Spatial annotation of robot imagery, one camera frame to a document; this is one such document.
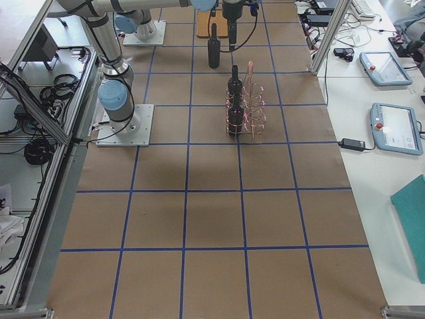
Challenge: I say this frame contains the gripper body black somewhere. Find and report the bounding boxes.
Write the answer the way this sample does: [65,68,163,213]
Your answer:
[222,0,244,23]

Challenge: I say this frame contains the dark wine bottle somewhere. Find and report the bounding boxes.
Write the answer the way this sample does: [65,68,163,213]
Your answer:
[227,64,243,100]
[208,23,220,68]
[227,94,244,137]

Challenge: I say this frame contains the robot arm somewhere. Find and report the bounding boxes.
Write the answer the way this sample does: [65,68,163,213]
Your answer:
[59,1,218,134]
[114,10,157,41]

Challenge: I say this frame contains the wooden tray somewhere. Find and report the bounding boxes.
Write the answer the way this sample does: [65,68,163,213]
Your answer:
[196,9,228,39]

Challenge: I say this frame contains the upper teach pendant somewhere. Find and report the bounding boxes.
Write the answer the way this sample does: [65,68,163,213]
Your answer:
[359,52,412,86]

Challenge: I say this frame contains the teach pendant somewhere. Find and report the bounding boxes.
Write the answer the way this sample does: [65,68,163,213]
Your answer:
[359,52,412,86]
[370,102,423,156]

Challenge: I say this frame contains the black power brick on table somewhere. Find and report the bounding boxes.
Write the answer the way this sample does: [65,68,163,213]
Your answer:
[338,138,366,152]

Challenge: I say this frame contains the lower teach pendant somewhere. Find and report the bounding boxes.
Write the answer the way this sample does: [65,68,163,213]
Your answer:
[370,102,423,156]

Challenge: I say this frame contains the teal board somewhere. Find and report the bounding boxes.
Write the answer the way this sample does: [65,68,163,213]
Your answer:
[390,174,424,284]

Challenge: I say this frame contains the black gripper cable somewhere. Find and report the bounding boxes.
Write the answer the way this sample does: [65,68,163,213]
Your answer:
[207,6,260,53]

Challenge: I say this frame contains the copper wire bottle basket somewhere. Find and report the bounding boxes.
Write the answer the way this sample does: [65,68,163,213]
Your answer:
[226,60,266,140]

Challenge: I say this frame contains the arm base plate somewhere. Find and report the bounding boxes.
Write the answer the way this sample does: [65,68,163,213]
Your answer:
[95,104,154,147]
[123,20,167,47]

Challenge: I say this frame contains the aluminium frame post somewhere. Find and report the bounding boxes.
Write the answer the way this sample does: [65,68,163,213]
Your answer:
[310,0,351,76]

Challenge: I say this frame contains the coiled black cable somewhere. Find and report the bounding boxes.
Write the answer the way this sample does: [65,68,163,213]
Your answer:
[23,136,54,166]

